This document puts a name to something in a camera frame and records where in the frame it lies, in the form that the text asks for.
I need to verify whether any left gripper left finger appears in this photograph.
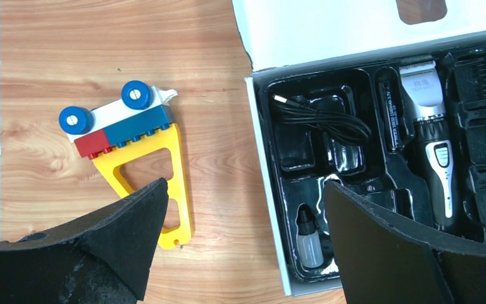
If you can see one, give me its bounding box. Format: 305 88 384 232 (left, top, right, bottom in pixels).
0 178 169 303

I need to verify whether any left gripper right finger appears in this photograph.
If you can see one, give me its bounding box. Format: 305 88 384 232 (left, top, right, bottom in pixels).
324 182 486 303

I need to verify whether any small clear oil bottle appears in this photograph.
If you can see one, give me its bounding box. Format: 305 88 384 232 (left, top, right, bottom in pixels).
296 204 324 269

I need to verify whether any white box with black tray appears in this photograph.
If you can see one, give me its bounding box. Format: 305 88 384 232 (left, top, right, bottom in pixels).
232 1 486 296

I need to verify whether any black silver hair clipper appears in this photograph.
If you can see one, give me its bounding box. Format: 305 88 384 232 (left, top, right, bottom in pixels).
399 61 460 233

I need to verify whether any black clipper guard comb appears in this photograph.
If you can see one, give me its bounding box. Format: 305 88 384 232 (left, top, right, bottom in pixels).
454 58 486 108

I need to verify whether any yellow plastic triangle toy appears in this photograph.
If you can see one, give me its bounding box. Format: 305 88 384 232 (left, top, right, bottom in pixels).
91 123 194 251

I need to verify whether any red blue toy block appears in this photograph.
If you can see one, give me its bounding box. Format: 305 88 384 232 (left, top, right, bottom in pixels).
58 80 178 159

